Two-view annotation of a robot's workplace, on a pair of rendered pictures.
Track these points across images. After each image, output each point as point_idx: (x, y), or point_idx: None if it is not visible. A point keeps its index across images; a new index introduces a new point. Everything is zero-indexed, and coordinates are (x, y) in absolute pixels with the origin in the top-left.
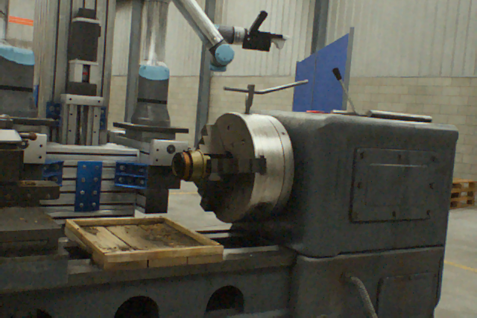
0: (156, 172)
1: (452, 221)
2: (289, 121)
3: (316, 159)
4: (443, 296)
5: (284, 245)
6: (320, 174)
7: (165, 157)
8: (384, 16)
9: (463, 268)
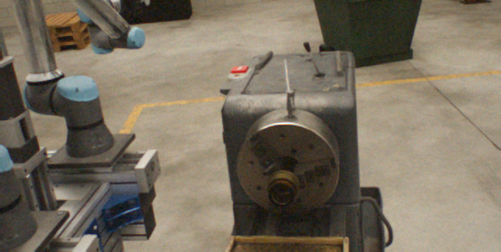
0: (143, 196)
1: (105, 59)
2: (307, 106)
3: (352, 132)
4: (189, 138)
5: (325, 203)
6: (355, 142)
7: (152, 177)
8: None
9: (170, 105)
